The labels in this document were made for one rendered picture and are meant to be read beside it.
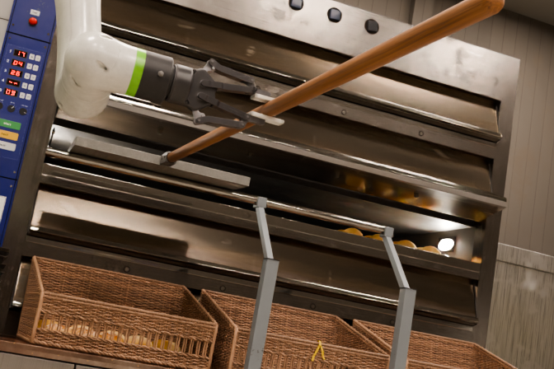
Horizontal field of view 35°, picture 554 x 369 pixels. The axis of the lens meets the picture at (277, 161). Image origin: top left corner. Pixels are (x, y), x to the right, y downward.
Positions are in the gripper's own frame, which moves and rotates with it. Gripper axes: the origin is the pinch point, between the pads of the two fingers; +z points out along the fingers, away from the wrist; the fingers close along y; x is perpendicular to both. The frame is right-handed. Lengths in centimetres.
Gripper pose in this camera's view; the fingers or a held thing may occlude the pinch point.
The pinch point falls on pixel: (267, 109)
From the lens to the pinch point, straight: 172.0
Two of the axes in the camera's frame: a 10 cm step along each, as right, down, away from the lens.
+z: 9.2, 2.4, 3.0
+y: -2.0, 9.7, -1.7
